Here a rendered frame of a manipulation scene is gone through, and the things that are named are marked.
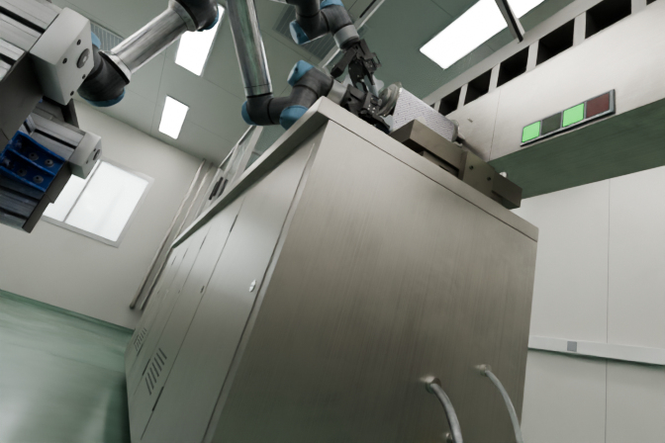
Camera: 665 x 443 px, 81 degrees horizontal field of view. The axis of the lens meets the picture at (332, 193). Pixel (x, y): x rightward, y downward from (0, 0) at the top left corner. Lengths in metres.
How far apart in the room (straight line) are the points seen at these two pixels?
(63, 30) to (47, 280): 5.91
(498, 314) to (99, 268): 5.93
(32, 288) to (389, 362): 6.00
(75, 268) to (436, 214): 5.94
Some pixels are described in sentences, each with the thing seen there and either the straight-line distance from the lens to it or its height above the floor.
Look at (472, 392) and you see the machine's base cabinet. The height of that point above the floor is 0.47.
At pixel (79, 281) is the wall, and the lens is 6.46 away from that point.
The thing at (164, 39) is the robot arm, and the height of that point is 1.19.
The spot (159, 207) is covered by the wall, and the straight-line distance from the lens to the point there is 6.58.
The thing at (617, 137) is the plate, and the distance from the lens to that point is 1.21.
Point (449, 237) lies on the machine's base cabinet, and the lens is 0.88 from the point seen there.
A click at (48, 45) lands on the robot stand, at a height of 0.71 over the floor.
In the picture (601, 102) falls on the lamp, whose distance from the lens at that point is 1.17.
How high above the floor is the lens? 0.44
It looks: 23 degrees up
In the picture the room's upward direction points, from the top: 18 degrees clockwise
